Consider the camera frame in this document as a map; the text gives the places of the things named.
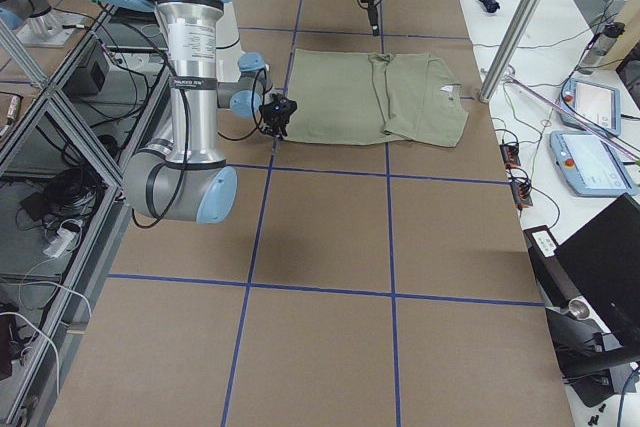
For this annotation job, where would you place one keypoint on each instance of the aluminium frame with glass panels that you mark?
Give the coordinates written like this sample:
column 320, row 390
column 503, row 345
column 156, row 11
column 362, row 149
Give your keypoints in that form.
column 64, row 159

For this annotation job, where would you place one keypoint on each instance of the black box under frame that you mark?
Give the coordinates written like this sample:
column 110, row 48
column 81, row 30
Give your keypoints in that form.
column 89, row 76

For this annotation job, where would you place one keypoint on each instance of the black monitor screen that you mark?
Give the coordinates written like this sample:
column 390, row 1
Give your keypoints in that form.
column 602, row 261

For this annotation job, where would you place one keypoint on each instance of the orange black connector board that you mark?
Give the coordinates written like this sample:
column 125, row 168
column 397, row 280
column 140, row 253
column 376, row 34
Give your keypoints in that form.
column 510, row 155

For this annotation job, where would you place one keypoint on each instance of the far teach pendant blue white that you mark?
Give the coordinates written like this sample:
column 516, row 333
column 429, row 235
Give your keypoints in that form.
column 585, row 102

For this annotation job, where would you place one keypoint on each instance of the grey aluminium camera post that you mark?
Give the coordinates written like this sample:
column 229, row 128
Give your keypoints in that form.
column 507, row 48

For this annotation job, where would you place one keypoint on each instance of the near teach pendant blue white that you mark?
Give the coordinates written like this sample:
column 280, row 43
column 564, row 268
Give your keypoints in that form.
column 589, row 166

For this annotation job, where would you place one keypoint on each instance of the clear water bottle black cap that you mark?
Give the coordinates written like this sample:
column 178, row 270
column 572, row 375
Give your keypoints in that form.
column 599, row 47

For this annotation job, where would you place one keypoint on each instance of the olive green long-sleeve shirt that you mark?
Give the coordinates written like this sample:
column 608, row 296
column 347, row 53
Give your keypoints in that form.
column 372, row 98

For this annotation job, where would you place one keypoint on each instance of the white garment hang tag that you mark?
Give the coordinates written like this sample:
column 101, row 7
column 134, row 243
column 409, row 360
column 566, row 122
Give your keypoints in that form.
column 448, row 89

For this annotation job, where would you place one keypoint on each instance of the teach pendant blue white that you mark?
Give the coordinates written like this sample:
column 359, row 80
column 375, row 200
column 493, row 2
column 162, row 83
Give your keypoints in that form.
column 585, row 102
column 589, row 166

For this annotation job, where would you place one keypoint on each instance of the third robot arm grey blue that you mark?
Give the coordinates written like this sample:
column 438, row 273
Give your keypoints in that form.
column 37, row 24

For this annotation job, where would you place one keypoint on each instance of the white power strip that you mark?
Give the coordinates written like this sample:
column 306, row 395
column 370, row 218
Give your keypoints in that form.
column 67, row 235

